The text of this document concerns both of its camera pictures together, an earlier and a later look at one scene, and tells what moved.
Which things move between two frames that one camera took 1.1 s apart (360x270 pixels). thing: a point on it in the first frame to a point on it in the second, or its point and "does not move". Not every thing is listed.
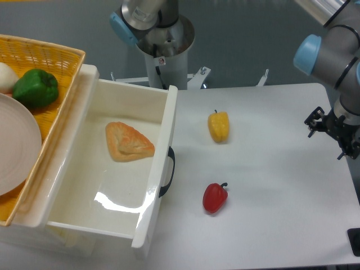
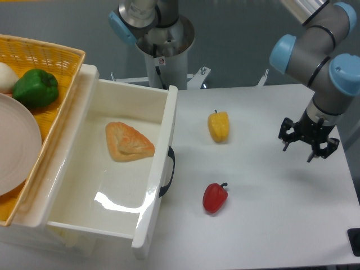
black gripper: x=344 y=132 to x=313 y=130
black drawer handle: x=170 y=153 does not move
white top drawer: x=104 y=169 does not move
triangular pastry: x=126 y=143 does not move
